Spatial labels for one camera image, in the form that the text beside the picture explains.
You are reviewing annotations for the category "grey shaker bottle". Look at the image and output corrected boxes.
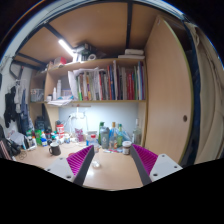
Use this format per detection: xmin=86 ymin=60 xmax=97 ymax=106
xmin=99 ymin=126 xmax=111 ymax=150

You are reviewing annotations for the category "tall clear glass bottle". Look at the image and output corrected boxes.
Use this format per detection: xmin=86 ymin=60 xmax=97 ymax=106
xmin=131 ymin=118 xmax=143 ymax=146

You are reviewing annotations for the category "ceiling tube light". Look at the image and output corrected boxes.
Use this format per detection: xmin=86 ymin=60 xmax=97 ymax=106
xmin=58 ymin=39 xmax=75 ymax=58

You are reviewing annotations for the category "light wooden wardrobe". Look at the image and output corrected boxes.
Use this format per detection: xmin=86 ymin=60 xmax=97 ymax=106
xmin=143 ymin=15 xmax=196 ymax=164

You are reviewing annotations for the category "green glass bottle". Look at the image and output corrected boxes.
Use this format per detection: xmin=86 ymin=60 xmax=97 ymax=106
xmin=98 ymin=121 xmax=105 ymax=145

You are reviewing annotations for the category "green plastic container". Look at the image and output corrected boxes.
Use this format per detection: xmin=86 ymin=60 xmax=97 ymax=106
xmin=34 ymin=129 xmax=44 ymax=146

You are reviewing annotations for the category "brown jar white lid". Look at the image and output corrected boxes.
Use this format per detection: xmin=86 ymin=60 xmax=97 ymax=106
xmin=121 ymin=140 xmax=133 ymax=156

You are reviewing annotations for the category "black mug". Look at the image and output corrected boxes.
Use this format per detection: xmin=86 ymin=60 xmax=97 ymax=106
xmin=48 ymin=142 xmax=62 ymax=157

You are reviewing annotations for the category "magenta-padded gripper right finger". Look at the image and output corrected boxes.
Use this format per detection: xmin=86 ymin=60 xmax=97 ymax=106
xmin=130 ymin=143 xmax=184 ymax=187

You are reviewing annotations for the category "beige hanging coat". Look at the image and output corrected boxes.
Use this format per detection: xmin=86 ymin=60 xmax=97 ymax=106
xmin=194 ymin=23 xmax=224 ymax=164

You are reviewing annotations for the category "white bottle blue cap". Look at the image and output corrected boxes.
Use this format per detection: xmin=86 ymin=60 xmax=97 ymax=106
xmin=40 ymin=136 xmax=49 ymax=148

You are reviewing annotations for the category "blue and white carton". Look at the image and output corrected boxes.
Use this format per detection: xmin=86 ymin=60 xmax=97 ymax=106
xmin=85 ymin=131 xmax=99 ymax=146

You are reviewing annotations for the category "red and white canister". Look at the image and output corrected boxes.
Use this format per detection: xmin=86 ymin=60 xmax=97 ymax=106
xmin=55 ymin=123 xmax=65 ymax=139

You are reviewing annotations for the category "clear bottle yellow cap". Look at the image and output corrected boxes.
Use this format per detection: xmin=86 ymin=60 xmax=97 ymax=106
xmin=109 ymin=121 xmax=118 ymax=150

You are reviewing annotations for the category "pink pouch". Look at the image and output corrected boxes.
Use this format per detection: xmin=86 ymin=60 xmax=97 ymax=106
xmin=74 ymin=128 xmax=85 ymax=143

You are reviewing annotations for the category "wooden shelf unit with books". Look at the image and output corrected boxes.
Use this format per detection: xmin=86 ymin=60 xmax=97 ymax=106
xmin=29 ymin=49 xmax=148 ymax=134

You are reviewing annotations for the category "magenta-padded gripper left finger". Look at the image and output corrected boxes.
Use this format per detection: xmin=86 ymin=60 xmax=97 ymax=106
xmin=44 ymin=144 xmax=95 ymax=187

